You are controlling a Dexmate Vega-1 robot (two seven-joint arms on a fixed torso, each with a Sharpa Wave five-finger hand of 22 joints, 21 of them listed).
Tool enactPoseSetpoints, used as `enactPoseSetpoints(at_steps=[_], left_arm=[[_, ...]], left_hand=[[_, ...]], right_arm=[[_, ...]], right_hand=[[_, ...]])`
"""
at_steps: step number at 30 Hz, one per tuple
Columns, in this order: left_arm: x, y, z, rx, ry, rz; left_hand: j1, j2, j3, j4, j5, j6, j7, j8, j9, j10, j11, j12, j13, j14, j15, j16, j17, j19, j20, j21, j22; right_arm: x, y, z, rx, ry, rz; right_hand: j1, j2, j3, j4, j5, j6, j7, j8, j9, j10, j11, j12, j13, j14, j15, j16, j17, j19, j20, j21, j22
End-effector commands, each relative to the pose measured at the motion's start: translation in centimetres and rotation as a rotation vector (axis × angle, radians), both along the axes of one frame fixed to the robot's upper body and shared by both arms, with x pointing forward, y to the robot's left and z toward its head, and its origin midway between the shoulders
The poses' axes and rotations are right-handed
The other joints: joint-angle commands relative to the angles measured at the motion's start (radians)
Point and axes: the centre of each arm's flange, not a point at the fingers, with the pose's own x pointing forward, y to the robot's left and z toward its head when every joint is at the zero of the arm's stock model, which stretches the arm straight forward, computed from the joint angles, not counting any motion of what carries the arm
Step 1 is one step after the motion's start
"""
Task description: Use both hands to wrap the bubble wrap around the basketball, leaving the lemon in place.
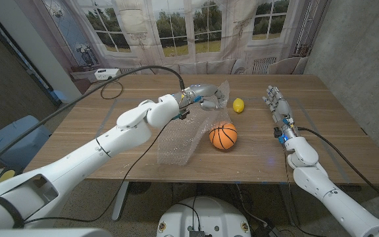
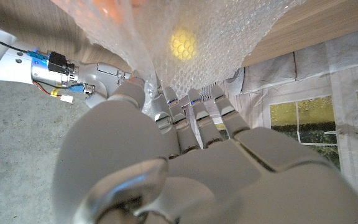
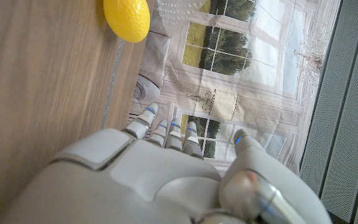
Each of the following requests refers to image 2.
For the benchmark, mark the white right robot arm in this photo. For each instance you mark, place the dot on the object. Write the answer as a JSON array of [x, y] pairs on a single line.
[[5, 65]]

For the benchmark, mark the printed window scene backdrop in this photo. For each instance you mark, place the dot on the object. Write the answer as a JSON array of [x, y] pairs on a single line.
[[322, 77]]

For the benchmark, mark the clear bubble wrap sheet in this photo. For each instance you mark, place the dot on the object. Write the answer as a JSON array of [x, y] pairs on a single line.
[[222, 37]]

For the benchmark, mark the yellow lemon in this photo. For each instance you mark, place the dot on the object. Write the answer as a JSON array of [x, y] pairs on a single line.
[[182, 44]]

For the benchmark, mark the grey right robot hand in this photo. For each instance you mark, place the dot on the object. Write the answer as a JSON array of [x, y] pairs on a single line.
[[101, 77]]

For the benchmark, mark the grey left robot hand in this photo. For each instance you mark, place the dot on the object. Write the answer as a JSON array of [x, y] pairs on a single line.
[[228, 180]]

